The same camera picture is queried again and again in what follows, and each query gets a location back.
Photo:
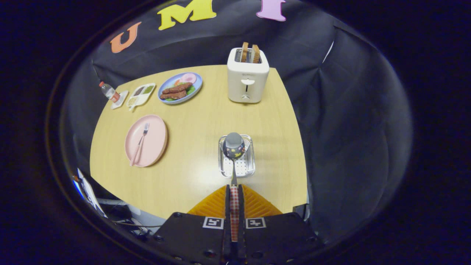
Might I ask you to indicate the white square coaster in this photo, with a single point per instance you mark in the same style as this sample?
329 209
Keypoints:
122 97

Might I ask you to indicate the toasted bread slice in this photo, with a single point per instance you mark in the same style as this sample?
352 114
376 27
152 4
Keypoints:
244 51
255 53

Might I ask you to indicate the white toaster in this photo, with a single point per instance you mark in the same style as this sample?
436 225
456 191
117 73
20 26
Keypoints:
247 82

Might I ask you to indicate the metal drain basket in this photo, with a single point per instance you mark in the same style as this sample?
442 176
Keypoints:
245 167

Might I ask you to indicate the green lettuce leaves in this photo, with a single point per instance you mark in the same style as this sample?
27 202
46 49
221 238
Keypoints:
190 90

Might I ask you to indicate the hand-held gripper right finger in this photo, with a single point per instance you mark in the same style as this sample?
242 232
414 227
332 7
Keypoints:
241 206

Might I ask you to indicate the blue round plate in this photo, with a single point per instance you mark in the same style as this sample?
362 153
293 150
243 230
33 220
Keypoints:
197 84

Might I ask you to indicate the clear plastic water bottle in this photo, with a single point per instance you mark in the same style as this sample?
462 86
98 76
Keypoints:
109 92

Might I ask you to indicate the pink ham slice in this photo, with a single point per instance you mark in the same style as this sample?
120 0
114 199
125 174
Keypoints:
188 78

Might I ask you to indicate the white divided bean dish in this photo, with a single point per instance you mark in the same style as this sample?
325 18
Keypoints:
141 94

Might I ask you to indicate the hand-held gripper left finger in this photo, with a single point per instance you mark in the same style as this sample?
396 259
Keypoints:
227 206

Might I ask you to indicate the brown meat strip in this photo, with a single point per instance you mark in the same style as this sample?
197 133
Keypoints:
173 95
178 88

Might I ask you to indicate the pink round plate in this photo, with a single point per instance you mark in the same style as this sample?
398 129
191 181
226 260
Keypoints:
152 143

